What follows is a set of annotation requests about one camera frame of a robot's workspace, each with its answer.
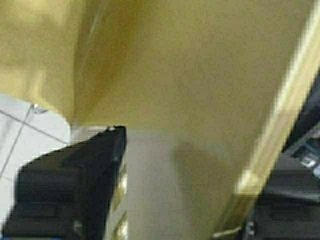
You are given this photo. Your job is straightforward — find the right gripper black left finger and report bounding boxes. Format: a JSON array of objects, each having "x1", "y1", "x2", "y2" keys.
[{"x1": 4, "y1": 125, "x2": 127, "y2": 240}]

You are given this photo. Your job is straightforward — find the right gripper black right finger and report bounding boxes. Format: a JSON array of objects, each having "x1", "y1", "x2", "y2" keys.
[{"x1": 244, "y1": 160, "x2": 320, "y2": 240}]

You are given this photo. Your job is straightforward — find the black robot base right corner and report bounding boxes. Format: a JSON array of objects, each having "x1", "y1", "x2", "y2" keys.
[{"x1": 282, "y1": 74, "x2": 320, "y2": 178}]

